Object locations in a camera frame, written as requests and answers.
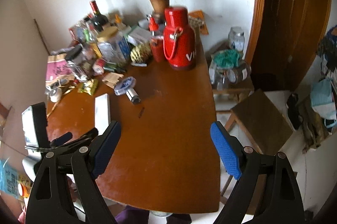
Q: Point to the green cloth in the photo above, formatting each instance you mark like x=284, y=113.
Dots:
x=228, y=58

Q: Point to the black shoes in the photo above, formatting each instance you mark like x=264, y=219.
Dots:
x=293, y=113

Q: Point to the glass jar on side table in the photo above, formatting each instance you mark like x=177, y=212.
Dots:
x=236, y=38

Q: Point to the white tube black cap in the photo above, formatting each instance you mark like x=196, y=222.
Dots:
x=133, y=96

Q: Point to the white paper box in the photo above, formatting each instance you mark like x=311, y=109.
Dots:
x=102, y=113

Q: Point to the wooden stool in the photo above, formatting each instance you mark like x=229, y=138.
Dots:
x=261, y=121

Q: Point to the black lid glass jar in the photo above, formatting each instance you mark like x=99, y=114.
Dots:
x=74, y=58

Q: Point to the yellow green snack wrapper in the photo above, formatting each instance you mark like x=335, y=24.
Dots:
x=88, y=87

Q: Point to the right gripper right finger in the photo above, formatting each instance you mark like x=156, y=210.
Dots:
x=229, y=149

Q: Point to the small white round device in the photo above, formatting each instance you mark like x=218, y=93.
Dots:
x=55, y=95

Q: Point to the low wooden side table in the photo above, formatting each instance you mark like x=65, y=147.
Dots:
x=226, y=96

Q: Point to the wooden dining table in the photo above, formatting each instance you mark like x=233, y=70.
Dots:
x=165, y=159

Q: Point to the dark wine bottle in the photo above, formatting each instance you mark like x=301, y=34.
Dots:
x=99, y=20

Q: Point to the brown paper packet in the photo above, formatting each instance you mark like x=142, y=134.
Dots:
x=112, y=79

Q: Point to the small red can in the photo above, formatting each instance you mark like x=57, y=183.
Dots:
x=98, y=66

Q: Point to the white trash bin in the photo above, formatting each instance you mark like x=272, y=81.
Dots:
x=160, y=214

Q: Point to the blue label plastic lid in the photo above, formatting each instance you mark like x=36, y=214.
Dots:
x=124, y=85

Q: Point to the red sauce bottle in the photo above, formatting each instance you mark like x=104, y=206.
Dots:
x=156, y=42

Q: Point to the round metal tin lid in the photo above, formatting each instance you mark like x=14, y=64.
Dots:
x=34, y=122

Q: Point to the yellow green pinecone ornament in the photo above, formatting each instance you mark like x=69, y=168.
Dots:
x=141, y=53

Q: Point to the red thermos flask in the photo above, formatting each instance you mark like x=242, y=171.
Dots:
x=179, y=43

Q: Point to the gold lid plastic jar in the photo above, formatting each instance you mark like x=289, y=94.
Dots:
x=113, y=45

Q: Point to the lying metal lid jar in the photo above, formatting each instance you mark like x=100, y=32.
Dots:
x=239, y=74

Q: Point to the dark wooden door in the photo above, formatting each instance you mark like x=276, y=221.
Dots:
x=288, y=40

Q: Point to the brown clay vase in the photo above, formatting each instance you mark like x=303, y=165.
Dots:
x=160, y=5

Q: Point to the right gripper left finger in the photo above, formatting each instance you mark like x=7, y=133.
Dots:
x=103, y=147

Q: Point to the pink paper gift bag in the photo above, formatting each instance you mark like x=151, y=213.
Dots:
x=57, y=69

